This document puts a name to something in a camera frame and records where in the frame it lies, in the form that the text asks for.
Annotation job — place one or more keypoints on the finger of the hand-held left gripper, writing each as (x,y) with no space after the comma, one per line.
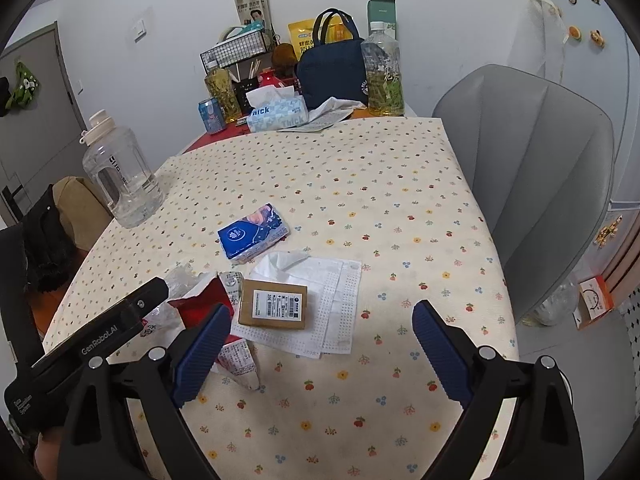
(145,296)

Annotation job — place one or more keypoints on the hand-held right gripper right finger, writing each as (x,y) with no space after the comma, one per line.
(440,355)

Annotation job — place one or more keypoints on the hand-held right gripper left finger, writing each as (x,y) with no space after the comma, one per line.
(200,355)

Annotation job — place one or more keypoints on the white printed wrapper piece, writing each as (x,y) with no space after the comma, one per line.
(240,362)

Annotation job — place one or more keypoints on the clear plastic wrapper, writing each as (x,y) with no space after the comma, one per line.
(182,280)

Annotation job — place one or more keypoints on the small labelled cardboard box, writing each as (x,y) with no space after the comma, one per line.
(272,305)

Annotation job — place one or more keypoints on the black cloth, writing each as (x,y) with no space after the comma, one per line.
(47,245)

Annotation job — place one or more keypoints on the brown cushion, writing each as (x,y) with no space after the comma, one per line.
(82,205)

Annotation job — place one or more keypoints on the white embossed paper napkin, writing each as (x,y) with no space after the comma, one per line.
(335,305)

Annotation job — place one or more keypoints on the clear plastic bag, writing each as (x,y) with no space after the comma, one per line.
(552,305)

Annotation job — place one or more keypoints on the large clear water jug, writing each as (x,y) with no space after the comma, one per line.
(120,175)

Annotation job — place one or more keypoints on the blue pocket tissue pack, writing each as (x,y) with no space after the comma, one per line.
(252,232)

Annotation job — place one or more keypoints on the orange and white box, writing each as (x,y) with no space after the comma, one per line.
(595,302)

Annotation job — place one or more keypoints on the blue soda can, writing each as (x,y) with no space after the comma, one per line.
(212,116)

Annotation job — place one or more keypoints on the grey door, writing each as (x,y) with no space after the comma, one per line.
(45,125)

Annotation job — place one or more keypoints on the grey chair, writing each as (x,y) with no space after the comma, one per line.
(530,175)

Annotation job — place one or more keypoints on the yellow beaded fridge magnet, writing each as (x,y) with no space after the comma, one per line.
(607,232)

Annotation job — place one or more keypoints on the small tea bottle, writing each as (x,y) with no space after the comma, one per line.
(222,90)

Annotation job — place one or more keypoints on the blue tissue box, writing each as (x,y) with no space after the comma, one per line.
(277,112)

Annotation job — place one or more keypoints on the printed paper sheet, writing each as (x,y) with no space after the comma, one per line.
(315,122)

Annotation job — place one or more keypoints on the green plush toy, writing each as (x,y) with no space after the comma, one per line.
(21,85)

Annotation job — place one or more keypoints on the red container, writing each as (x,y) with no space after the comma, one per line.
(270,81)

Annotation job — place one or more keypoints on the wooden chopsticks bundle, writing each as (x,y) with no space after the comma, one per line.
(255,69)

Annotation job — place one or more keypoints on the white crumpled plastic bag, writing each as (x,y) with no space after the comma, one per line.
(337,106)

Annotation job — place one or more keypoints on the brown plush toy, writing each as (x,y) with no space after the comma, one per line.
(285,57)

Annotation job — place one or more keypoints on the large tea bottle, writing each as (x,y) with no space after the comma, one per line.
(384,75)

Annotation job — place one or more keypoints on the navy lunch bag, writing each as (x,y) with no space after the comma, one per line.
(330,77)

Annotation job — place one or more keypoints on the pale blue fridge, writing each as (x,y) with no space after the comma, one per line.
(600,110)

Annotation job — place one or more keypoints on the yellow snack bag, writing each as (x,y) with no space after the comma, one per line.
(302,35)

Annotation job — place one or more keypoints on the printed paper bag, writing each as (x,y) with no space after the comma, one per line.
(250,2)

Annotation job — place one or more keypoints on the white hanging tote bag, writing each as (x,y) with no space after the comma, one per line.
(542,25)

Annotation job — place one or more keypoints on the round orange fridge magnet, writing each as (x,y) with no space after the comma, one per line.
(575,32)

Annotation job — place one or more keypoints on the green carton box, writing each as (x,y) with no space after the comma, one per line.
(382,10)

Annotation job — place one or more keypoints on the brown animal fridge magnet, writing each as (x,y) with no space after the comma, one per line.
(598,39)

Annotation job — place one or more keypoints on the white light switch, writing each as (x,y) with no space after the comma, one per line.
(140,30)

